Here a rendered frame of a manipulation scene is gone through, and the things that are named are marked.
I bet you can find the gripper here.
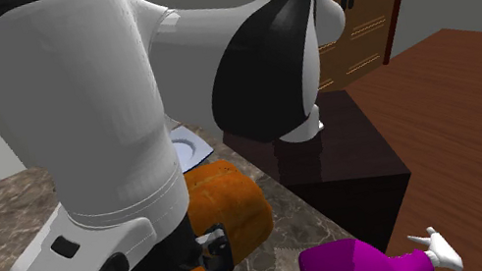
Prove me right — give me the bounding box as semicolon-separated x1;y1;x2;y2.
85;210;237;271

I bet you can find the orange bread loaf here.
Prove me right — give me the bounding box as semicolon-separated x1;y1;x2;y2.
180;151;283;271

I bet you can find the pale blue plate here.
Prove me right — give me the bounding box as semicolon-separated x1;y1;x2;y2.
168;120;218;176

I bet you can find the purple figure with white glove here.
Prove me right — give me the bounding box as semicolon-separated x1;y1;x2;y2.
295;221;465;271

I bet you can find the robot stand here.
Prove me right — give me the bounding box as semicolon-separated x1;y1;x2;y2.
217;80;425;271

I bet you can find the brown wooden door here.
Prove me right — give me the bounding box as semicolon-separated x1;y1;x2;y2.
304;0;438;94

